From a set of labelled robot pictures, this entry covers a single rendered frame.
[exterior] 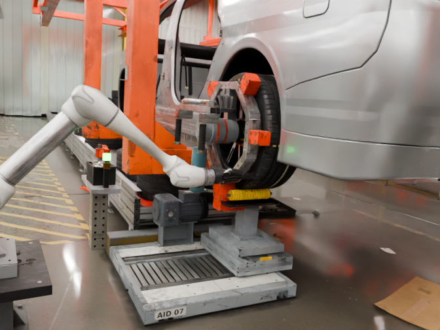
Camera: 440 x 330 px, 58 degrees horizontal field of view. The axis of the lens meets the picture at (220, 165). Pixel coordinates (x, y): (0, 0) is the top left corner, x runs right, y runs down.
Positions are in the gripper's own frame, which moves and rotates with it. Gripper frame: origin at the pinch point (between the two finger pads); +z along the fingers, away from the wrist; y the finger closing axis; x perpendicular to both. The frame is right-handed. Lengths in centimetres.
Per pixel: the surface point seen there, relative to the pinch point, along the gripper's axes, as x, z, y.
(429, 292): -73, 106, -16
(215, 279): -39, -13, -42
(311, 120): -6, 5, 51
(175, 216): 7, -22, -54
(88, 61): 230, -45, -134
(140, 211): 25, -35, -80
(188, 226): 8, -7, -73
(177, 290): -43, -37, -36
